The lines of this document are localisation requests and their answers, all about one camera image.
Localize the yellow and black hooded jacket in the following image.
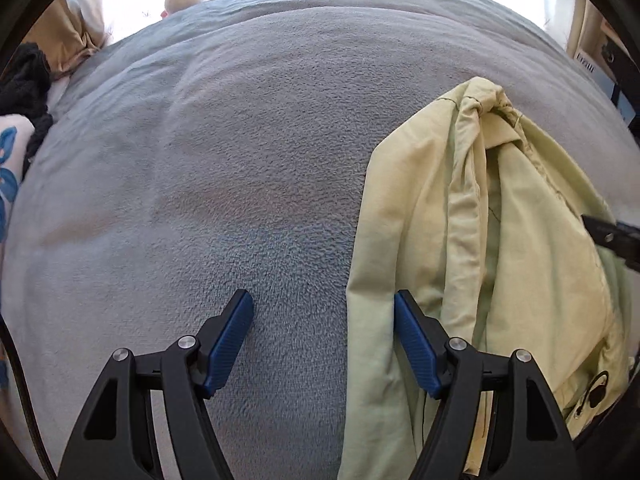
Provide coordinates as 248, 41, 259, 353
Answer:
337, 76, 636, 480

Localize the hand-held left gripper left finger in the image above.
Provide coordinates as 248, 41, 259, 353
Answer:
57, 289, 255, 480

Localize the white and blue cardboard box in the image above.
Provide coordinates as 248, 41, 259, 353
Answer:
572, 50, 628, 116

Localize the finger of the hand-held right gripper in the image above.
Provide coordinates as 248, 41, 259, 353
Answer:
581, 214, 640, 273

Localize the grey fleece blanket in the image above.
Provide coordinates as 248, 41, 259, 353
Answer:
0, 0, 640, 480

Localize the white quilt with blue flowers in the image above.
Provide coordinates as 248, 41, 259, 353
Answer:
0, 112, 36, 256

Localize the black knitted clothing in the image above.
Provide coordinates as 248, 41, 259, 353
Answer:
0, 42, 55, 171

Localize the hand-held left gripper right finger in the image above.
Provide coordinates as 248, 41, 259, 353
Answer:
394, 289, 581, 480

